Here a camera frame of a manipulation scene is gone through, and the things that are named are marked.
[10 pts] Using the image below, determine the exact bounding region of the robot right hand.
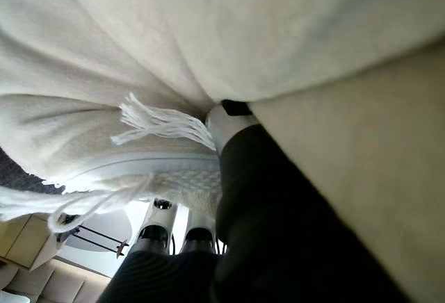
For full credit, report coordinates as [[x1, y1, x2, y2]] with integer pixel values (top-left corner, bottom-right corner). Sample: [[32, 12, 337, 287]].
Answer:
[[97, 99, 413, 303]]

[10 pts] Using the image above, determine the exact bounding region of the grey upholstered armchair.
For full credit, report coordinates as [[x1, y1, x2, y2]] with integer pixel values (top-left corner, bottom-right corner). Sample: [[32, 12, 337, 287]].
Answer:
[[0, 146, 65, 195]]

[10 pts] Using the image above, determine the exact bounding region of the white fringed cushion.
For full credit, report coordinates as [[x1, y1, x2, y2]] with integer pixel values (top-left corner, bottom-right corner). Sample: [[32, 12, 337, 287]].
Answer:
[[0, 0, 445, 234]]

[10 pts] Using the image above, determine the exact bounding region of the beige wooden nightstand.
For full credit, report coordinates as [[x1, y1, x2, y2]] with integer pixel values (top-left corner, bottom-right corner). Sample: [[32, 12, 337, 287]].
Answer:
[[0, 212, 58, 271]]

